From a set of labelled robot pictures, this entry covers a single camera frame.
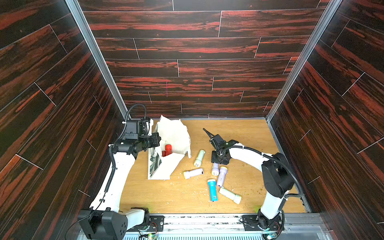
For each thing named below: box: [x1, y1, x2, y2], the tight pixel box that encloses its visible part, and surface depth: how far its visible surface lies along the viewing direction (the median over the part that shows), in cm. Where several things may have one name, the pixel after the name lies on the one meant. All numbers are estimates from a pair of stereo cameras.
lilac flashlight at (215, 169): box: [211, 162, 220, 176], surface depth 90 cm
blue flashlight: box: [207, 179, 219, 202], surface depth 86 cm
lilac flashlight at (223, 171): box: [216, 166, 228, 188], surface depth 89 cm
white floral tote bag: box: [148, 115, 191, 180], surface depth 88 cm
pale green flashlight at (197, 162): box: [193, 149, 206, 168], surface depth 97 cm
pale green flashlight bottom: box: [219, 186, 242, 205], surface depth 82 cm
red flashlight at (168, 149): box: [165, 144, 173, 156], surface depth 98 cm
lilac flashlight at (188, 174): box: [183, 168, 204, 180], surface depth 91 cm
